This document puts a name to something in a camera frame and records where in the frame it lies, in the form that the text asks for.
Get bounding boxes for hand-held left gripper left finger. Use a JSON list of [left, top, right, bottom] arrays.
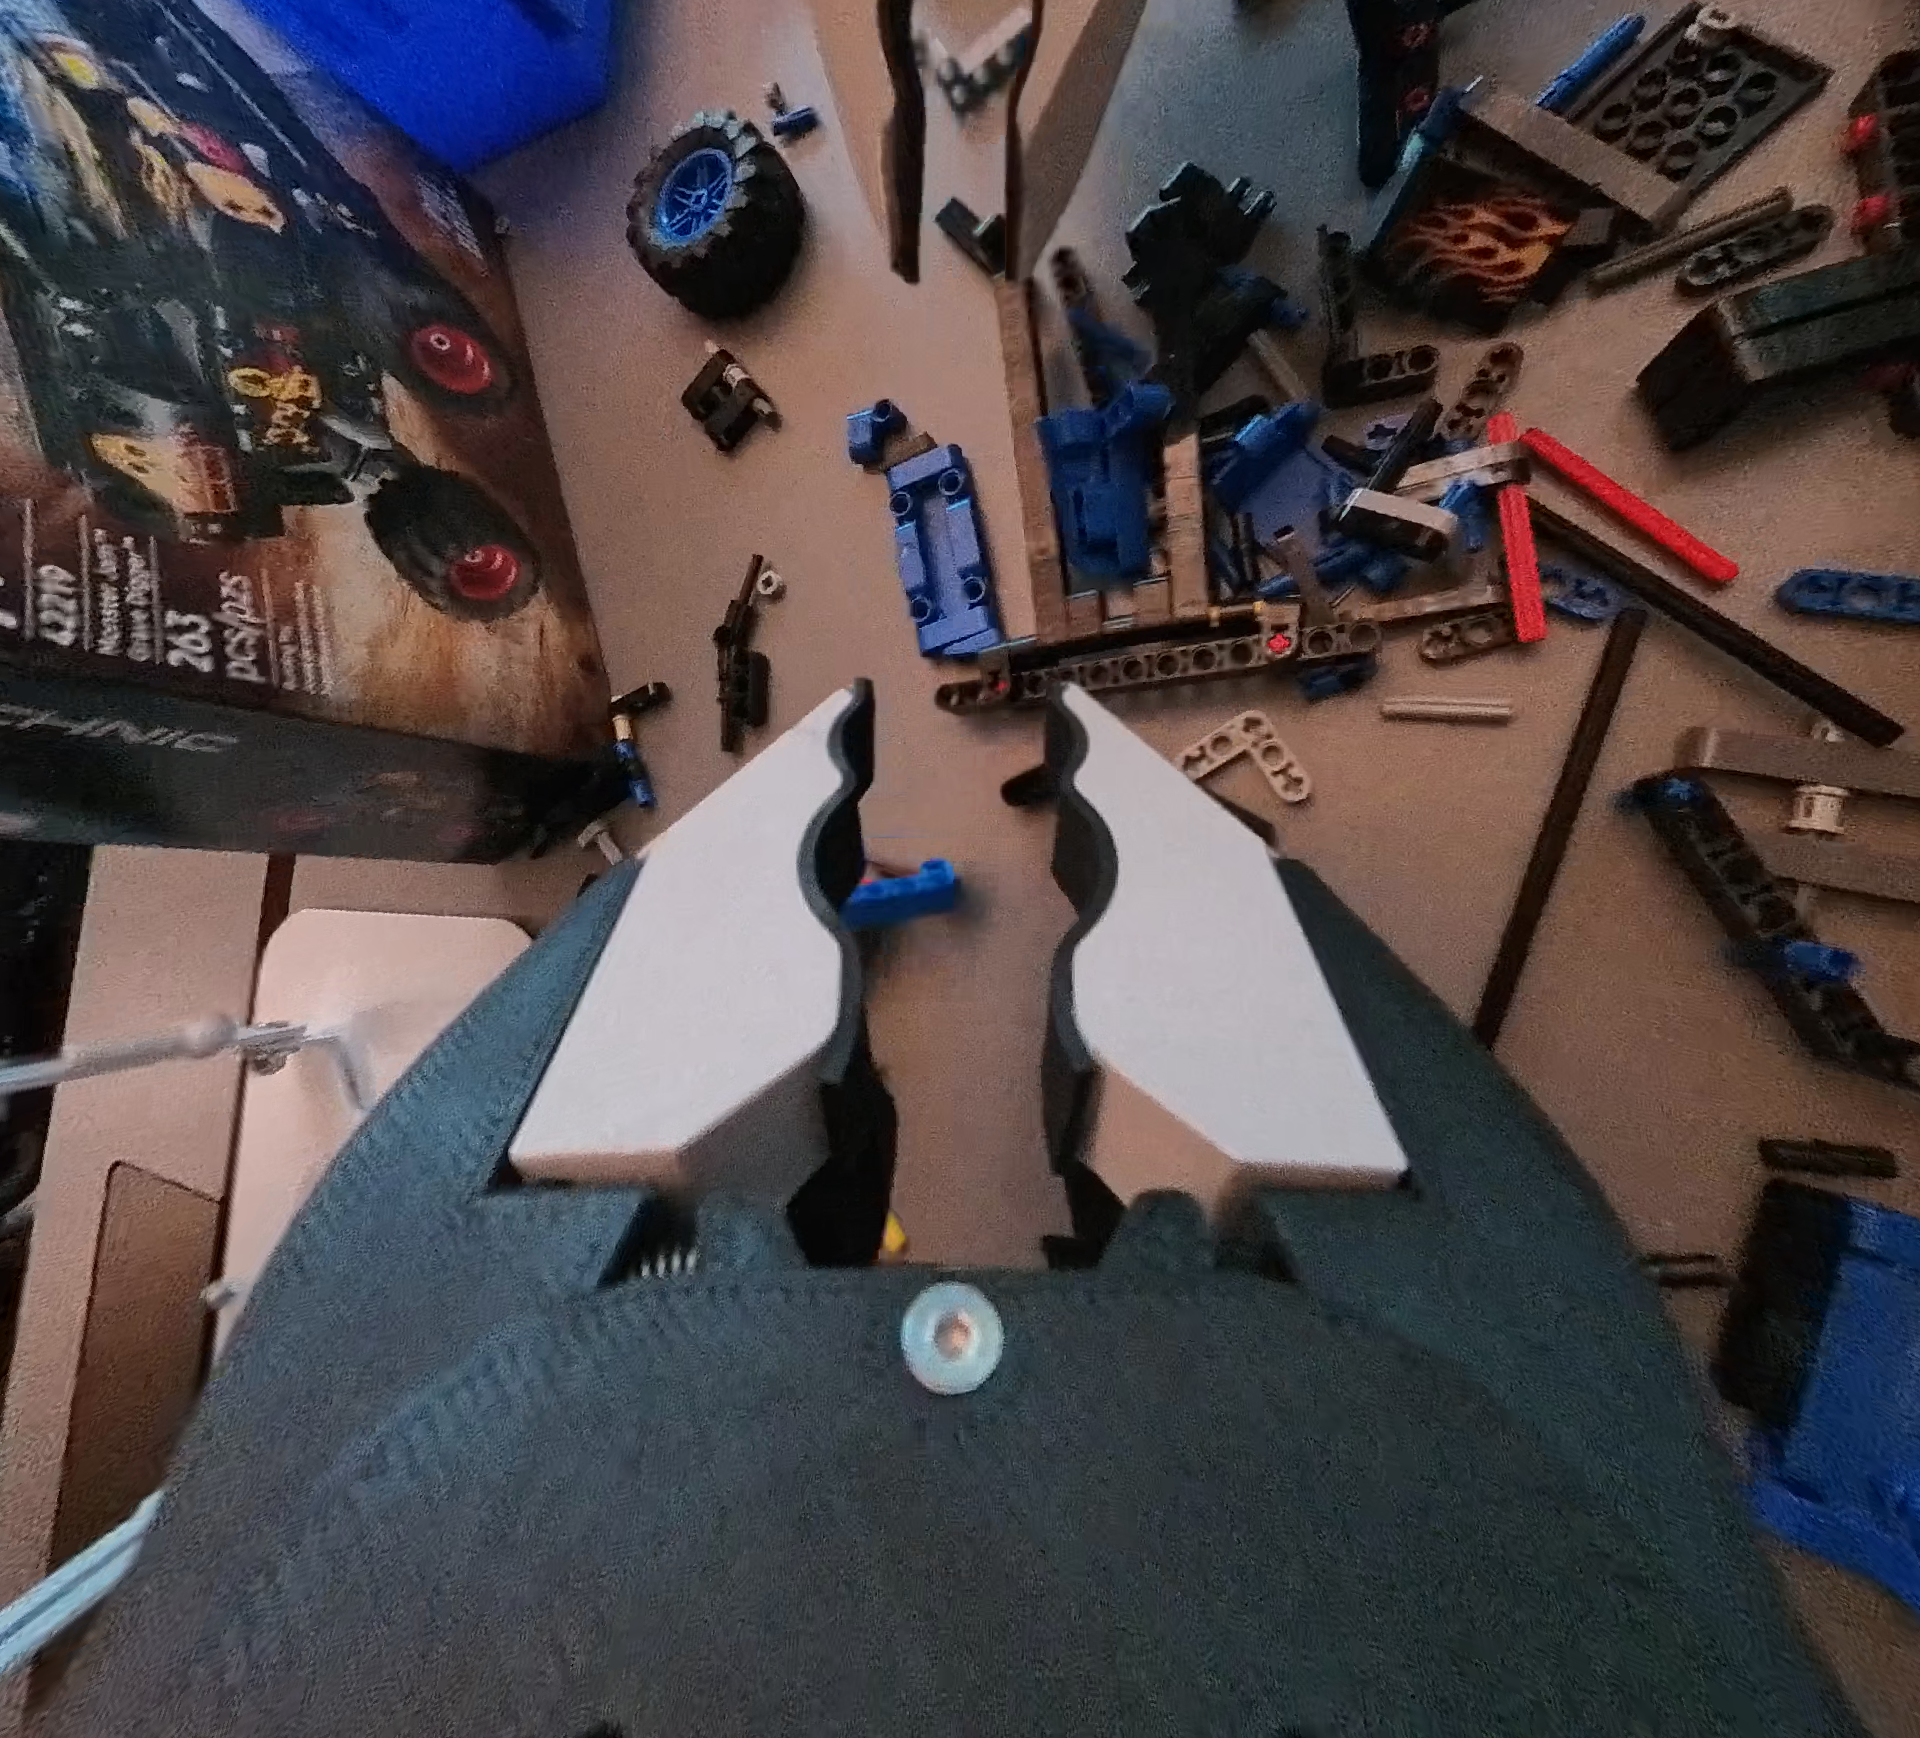
[[505, 683, 893, 1230]]

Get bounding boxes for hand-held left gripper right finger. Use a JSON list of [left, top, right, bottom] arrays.
[[1040, 690, 1412, 1235]]

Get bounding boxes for small grey angled beam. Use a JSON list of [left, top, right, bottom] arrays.
[[1179, 713, 1315, 811]]

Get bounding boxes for blue flame sticker panel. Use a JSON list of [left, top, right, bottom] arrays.
[[883, 441, 1009, 661]]

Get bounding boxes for white desk stand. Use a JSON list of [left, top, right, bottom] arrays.
[[0, 906, 549, 1620]]

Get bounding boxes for grey desk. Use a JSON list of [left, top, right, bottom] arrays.
[[0, 0, 1920, 1620]]

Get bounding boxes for black wheel blue rim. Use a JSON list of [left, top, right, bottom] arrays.
[[624, 110, 807, 320]]

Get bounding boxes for black blue toy axle piece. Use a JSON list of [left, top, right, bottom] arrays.
[[587, 683, 669, 856]]

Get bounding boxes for black beam red pins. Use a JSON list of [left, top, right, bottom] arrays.
[[1342, 0, 1478, 181]]

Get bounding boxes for black toy chassis assembly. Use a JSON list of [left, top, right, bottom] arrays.
[[937, 254, 1508, 722]]

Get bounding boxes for black toy pin connector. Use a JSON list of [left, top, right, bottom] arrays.
[[713, 554, 782, 757]]

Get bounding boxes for black white toy pin cluster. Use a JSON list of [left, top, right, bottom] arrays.
[[678, 345, 782, 451]]

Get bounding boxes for black panel flame sticker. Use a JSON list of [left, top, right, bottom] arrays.
[[1360, 104, 1637, 314]]

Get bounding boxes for short red toy axle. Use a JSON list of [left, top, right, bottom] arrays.
[[1489, 484, 1550, 652]]

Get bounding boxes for black beam blue pins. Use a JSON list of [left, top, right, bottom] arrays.
[[1621, 774, 1920, 1095]]

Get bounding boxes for black grille toy panel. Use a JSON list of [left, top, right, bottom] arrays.
[[1562, 0, 1831, 194]]

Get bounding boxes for long black toy axle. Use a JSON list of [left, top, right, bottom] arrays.
[[1531, 503, 1908, 752]]

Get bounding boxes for blue toy scoop piece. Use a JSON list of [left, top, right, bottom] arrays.
[[1711, 1178, 1920, 1607]]

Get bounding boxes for blue toy beam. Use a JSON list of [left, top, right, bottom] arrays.
[[1772, 566, 1920, 626]]

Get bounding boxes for monster truck toy set box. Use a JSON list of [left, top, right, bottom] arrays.
[[0, 0, 646, 870]]

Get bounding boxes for black toy frame block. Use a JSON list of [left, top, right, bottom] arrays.
[[1636, 254, 1920, 451]]

